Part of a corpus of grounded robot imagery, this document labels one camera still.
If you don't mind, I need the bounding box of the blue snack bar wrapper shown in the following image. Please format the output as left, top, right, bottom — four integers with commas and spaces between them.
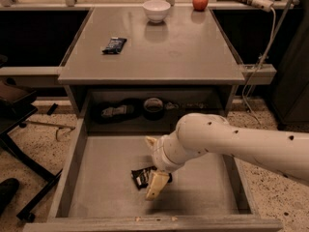
102, 38, 126, 54

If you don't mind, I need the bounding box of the black shoe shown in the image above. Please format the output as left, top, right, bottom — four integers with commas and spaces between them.
0, 178, 19, 215

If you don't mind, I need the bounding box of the dark cloth bundle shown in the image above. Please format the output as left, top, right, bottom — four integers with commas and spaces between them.
90, 99, 143, 124

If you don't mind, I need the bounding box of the grey open drawer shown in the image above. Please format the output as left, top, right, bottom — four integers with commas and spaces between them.
22, 88, 284, 232

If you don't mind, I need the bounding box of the black office chair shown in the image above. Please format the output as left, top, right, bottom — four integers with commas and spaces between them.
0, 53, 64, 223

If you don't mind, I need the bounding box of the tape roll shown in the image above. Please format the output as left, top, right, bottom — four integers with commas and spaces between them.
143, 98, 164, 121

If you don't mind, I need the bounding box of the white ceramic bowl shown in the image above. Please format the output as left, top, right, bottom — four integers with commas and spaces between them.
143, 0, 171, 23

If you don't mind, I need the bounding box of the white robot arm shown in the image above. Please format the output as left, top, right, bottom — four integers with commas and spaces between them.
146, 113, 309, 201

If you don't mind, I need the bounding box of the grey counter cabinet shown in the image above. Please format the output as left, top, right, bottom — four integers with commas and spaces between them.
59, 5, 244, 112

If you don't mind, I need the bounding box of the white cable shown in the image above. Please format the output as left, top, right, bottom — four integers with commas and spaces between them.
240, 7, 278, 124

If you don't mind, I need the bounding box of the chocolate rxbar dark wrapper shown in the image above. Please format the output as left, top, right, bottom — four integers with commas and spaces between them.
131, 166, 173, 189

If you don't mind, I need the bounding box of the red apple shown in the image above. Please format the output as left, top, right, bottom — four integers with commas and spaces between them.
192, 0, 209, 12

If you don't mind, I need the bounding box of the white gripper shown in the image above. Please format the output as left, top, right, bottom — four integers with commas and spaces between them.
144, 130, 207, 202

